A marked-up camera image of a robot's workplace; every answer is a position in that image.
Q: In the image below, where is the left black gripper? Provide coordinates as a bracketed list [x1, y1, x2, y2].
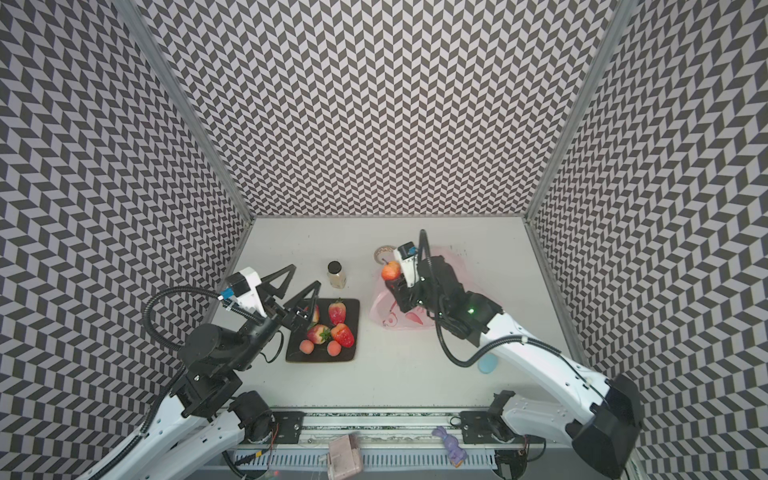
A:
[226, 264, 320, 374]

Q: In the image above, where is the red fake strawberry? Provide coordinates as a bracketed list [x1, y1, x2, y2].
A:
[307, 324, 332, 345]
[328, 299, 347, 326]
[331, 323, 355, 348]

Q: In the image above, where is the orange fake peach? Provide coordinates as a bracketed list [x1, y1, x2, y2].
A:
[299, 340, 315, 355]
[327, 340, 342, 357]

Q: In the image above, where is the pink plastic bag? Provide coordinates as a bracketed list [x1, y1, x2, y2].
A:
[368, 247, 474, 331]

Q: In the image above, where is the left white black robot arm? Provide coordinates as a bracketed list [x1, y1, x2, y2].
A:
[82, 264, 321, 479]

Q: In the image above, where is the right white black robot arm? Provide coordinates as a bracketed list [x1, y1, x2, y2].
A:
[383, 231, 644, 479]

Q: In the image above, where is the black rectangular tray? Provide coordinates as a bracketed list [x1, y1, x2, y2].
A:
[285, 298, 360, 363]

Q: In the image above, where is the light blue oval object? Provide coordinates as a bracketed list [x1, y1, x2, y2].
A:
[477, 353, 499, 374]

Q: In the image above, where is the small jar black lid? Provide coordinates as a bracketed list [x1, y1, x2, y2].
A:
[327, 260, 346, 290]

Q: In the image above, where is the tape roll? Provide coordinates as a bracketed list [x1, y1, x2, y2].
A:
[374, 245, 395, 265]

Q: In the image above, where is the purple toy figure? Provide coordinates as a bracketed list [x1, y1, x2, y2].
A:
[431, 426, 468, 468]

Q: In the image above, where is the pink small box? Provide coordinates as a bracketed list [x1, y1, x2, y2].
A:
[327, 434, 363, 480]

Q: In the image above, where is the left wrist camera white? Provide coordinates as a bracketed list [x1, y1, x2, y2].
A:
[218, 267, 266, 317]

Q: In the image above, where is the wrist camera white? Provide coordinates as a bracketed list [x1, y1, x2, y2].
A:
[394, 242, 420, 287]
[218, 267, 266, 317]

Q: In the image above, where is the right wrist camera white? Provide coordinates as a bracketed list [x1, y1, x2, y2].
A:
[394, 242, 420, 287]

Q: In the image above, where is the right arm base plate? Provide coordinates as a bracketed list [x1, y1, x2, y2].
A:
[458, 410, 544, 445]

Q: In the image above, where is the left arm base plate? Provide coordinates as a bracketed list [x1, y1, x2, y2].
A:
[245, 410, 306, 445]

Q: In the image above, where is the aluminium front rail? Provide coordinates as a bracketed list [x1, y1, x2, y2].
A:
[197, 407, 631, 451]

